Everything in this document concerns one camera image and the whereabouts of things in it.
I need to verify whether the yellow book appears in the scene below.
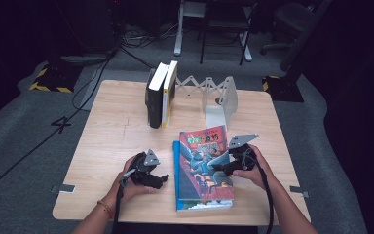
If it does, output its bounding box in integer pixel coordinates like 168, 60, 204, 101
161, 59, 179, 129

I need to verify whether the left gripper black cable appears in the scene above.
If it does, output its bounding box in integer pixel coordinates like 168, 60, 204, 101
111, 168, 138, 234

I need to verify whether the person's right hand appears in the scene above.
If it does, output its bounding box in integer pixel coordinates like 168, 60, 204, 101
232, 144, 278, 191

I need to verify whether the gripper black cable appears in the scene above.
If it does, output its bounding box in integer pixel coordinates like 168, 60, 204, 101
111, 168, 138, 234
240, 152, 276, 234

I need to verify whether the white desk frame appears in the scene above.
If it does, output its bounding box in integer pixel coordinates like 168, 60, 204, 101
173, 0, 253, 62

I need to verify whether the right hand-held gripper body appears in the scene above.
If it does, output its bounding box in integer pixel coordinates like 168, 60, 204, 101
222, 133, 260, 176

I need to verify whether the bundle of floor cables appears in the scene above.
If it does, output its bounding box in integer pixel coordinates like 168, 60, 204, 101
120, 21, 183, 70

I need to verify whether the hazard-striped stand base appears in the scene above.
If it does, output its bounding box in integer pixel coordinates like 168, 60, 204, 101
261, 75, 305, 103
28, 62, 83, 94

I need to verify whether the person's left hand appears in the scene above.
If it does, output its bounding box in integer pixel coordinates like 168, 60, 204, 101
109, 155, 160, 203

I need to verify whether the white expandable book rack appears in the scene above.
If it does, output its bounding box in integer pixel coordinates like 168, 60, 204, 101
174, 75, 239, 132

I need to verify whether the looped black floor cable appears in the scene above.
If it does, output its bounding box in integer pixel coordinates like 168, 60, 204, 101
71, 58, 112, 112

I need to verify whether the dark slanted stand post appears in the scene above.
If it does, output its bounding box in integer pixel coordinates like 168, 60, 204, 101
279, 0, 334, 73

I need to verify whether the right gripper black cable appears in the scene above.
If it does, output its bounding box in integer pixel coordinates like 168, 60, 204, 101
240, 152, 276, 234

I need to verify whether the grey flat stand base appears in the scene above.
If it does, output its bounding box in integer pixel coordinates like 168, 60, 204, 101
59, 53, 112, 68

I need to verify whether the black book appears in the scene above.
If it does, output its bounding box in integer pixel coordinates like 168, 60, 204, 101
144, 62, 170, 130

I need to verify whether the metal table bracket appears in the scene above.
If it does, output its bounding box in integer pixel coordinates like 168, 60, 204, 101
49, 183, 76, 195
288, 185, 310, 198

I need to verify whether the dark office chair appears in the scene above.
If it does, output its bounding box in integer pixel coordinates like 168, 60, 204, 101
260, 1, 314, 57

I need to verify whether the dark equipment cabinet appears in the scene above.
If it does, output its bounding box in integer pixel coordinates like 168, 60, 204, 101
50, 0, 126, 57

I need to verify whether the orange bracelet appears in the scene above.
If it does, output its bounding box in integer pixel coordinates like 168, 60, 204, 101
96, 200, 115, 219

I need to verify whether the long black floor cable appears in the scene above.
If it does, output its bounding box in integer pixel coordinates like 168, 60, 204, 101
0, 48, 122, 203

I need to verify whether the blue book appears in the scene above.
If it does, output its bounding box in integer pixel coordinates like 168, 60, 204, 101
172, 139, 234, 213

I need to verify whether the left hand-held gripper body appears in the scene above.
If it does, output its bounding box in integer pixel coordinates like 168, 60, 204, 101
120, 148, 161, 188

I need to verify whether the black chair frame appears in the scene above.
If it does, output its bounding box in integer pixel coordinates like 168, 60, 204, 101
199, 0, 251, 66

